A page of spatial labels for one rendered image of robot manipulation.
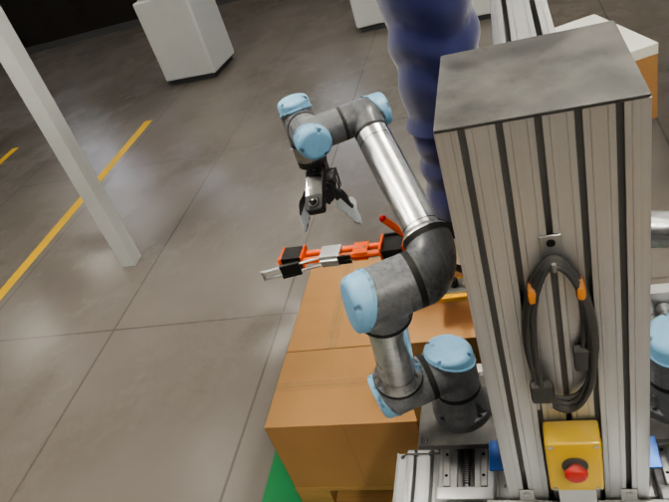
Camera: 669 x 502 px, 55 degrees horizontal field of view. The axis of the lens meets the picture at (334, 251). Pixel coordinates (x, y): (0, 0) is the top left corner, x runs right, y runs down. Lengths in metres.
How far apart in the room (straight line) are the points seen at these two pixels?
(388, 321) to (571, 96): 0.58
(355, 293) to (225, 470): 2.18
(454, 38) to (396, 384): 0.83
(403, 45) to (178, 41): 6.82
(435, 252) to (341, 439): 1.43
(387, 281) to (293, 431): 1.44
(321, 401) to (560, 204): 1.83
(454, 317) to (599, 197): 1.31
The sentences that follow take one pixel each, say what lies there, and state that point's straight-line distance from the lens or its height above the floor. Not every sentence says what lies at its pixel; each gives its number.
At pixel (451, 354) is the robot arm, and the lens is 1.57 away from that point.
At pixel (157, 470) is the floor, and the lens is 3.46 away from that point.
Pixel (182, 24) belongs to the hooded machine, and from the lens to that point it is 8.25.
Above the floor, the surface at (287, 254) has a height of 1.20.
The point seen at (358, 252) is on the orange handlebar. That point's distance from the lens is 2.09.
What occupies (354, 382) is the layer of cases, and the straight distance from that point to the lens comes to 2.58.
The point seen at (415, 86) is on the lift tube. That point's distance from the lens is 1.69.
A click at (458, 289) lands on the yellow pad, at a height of 1.08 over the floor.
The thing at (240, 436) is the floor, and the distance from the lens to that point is 3.36.
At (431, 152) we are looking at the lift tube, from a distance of 1.78.
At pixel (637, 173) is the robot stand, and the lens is 0.87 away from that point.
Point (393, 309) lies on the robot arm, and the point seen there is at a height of 1.61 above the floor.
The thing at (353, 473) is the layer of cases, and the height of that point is 0.24.
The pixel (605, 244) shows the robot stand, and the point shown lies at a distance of 0.92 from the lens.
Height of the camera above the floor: 2.39
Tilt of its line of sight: 34 degrees down
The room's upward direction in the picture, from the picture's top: 19 degrees counter-clockwise
